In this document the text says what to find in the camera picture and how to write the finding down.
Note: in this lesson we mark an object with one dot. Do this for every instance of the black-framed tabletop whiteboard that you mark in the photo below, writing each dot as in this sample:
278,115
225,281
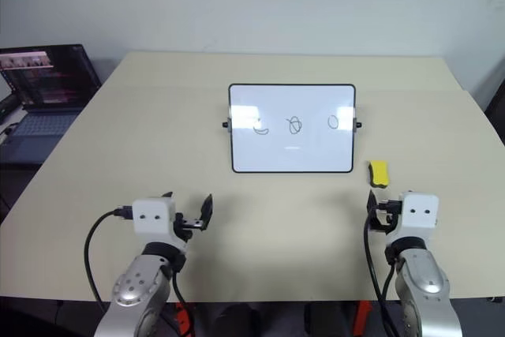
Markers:
292,147

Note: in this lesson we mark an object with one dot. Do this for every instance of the orange frame part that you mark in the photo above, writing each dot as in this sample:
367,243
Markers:
361,317
182,315

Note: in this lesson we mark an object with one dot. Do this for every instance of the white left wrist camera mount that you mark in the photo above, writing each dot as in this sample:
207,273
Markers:
152,216

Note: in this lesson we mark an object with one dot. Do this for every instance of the open blue laptop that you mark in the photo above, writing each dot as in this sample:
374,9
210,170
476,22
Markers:
43,84

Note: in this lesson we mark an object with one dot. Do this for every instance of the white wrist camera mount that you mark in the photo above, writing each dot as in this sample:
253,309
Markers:
152,216
418,214

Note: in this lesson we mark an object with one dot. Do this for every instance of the yellow object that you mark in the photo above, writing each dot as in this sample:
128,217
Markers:
380,171

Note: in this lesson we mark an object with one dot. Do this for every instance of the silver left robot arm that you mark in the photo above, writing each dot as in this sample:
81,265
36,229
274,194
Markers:
134,285

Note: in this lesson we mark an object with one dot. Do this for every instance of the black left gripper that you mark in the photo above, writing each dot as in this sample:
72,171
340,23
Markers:
188,225

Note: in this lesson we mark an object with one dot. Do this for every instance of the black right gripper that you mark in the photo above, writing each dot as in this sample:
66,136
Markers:
388,214

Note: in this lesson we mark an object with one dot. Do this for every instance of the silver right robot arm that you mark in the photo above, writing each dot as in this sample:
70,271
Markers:
426,274

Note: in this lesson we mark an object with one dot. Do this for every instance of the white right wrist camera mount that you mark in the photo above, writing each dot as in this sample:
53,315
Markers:
418,214

